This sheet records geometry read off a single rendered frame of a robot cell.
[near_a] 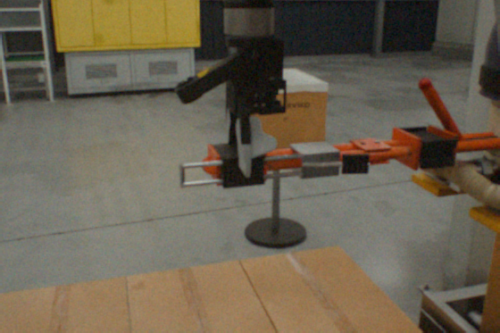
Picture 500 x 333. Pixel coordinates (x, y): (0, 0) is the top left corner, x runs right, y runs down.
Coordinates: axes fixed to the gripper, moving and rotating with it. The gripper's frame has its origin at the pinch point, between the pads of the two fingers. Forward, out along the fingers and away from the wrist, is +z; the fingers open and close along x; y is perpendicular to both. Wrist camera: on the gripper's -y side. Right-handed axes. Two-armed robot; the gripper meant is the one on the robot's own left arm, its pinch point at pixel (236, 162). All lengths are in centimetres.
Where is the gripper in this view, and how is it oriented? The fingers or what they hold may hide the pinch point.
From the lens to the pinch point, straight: 80.1
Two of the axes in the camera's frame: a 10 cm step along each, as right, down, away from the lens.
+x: -2.5, -2.9, 9.2
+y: 9.7, -0.7, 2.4
